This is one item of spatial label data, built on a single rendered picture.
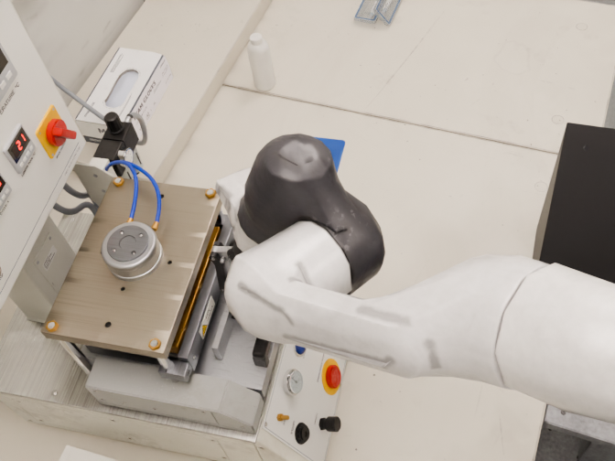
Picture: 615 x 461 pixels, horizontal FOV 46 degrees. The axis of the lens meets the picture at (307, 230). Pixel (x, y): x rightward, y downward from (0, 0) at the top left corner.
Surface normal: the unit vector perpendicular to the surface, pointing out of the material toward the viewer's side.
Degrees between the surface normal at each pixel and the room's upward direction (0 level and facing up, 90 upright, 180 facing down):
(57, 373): 0
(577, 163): 43
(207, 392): 0
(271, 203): 82
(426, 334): 36
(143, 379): 0
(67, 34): 90
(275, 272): 21
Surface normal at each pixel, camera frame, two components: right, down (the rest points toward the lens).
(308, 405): 0.83, -0.12
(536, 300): -0.55, -0.58
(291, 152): 0.18, -0.62
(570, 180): -0.26, 0.15
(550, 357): -0.71, 0.14
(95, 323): -0.10, -0.56
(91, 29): 0.93, 0.24
